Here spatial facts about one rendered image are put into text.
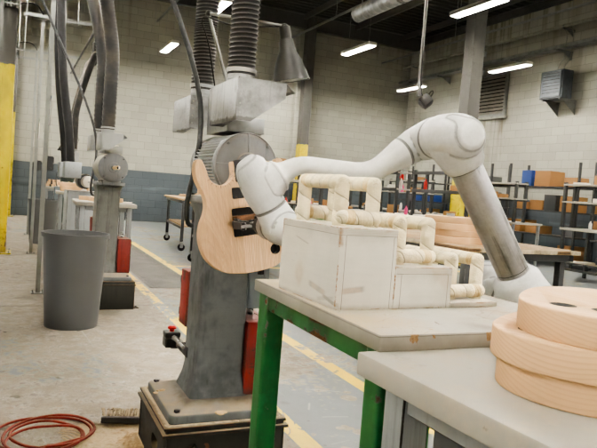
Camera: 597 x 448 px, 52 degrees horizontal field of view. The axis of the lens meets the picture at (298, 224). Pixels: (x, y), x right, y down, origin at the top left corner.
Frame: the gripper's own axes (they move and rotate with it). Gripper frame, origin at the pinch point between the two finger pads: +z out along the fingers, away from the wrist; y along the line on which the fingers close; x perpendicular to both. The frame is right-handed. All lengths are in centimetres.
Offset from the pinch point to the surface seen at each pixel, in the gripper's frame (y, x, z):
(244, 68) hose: 5, 53, 3
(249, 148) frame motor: 9.2, 25.9, 16.3
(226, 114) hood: -4.5, 37.5, -1.2
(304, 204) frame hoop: -11, 10, -74
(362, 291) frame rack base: -8, -8, -94
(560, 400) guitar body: -8, -14, -146
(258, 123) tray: 16.1, 35.3, 21.8
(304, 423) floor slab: 46, -113, 71
